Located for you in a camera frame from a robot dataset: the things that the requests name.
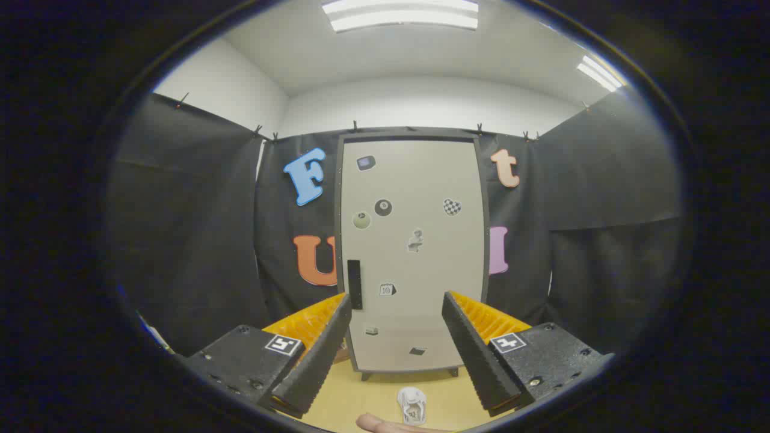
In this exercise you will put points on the row of black cloth clips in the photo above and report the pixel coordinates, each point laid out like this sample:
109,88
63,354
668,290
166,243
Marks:
355,127

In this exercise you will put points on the narrow ceiling light panel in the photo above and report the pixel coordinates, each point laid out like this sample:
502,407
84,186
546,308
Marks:
597,73

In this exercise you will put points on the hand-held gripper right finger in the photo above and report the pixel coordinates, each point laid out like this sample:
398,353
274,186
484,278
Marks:
475,355

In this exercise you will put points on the black backdrop cloth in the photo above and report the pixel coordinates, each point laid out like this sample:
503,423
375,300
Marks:
192,240

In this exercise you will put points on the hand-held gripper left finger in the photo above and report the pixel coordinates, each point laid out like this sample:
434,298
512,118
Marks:
319,361

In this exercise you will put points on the wide ceiling light panel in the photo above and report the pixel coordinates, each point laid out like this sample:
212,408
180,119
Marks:
400,15

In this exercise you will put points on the white shoes pair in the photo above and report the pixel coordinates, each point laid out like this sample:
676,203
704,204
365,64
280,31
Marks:
412,406

